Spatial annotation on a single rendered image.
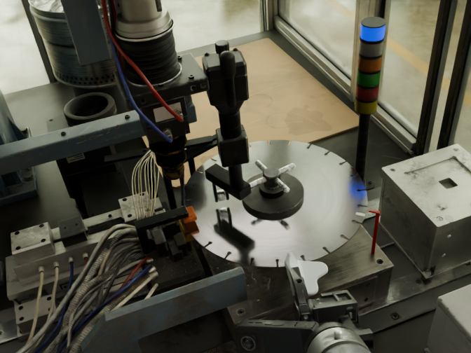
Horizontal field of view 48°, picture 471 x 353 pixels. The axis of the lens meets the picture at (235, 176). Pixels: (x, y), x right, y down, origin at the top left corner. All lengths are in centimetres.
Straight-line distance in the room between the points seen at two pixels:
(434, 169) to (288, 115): 52
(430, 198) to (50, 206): 86
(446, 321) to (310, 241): 24
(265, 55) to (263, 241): 103
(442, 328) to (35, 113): 128
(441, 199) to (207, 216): 43
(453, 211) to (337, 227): 23
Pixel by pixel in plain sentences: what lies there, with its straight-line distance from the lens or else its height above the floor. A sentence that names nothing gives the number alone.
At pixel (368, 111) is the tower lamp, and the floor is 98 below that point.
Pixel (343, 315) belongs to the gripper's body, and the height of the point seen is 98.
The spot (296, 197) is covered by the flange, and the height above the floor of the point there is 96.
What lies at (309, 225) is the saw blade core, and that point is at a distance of 90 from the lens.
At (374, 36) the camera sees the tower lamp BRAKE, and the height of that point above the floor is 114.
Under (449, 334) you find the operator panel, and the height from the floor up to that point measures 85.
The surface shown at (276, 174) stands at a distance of 91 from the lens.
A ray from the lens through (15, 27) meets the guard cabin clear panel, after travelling 185.
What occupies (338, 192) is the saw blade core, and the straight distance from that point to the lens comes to 96.
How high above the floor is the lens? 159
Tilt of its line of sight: 40 degrees down
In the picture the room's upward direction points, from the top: 6 degrees counter-clockwise
